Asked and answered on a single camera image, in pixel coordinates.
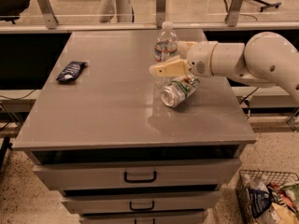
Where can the black office chair left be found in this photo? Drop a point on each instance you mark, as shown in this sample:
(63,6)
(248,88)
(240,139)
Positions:
(10,10)

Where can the yellow snack bag in basket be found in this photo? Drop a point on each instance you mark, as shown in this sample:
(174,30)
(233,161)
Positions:
(278,214)

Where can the clear plastic water bottle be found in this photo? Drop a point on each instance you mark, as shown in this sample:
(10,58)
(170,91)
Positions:
(166,43)

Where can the wire basket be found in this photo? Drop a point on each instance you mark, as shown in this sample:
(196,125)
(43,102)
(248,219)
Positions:
(288,182)

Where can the right metal bracket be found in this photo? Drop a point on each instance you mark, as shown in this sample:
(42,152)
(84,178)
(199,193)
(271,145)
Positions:
(233,13)

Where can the dark blue snack bag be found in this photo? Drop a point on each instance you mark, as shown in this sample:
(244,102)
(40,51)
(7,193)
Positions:
(71,71)

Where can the top drawer handle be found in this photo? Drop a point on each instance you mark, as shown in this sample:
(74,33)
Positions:
(139,178)

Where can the drawer handle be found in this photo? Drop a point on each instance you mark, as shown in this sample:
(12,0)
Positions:
(138,207)
(139,178)

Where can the grey drawer cabinet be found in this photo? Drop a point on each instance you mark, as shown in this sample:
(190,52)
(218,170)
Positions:
(83,136)

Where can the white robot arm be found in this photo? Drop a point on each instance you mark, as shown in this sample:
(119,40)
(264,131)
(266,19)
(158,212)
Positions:
(266,60)

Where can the left metal bracket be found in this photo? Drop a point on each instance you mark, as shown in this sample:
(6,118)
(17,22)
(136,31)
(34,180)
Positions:
(50,20)

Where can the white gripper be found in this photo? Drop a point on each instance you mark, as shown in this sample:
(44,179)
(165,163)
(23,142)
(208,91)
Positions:
(200,59)

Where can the middle metal bracket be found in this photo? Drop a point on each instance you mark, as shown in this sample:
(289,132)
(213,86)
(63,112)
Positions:
(160,12)

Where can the person legs behind glass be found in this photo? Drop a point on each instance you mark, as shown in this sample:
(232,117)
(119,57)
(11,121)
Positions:
(123,9)

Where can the blue chip bag in basket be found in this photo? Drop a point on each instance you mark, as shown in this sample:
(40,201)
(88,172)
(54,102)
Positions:
(259,197)

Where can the metal bracket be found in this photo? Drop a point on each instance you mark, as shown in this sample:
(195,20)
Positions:
(160,12)
(50,20)
(233,13)

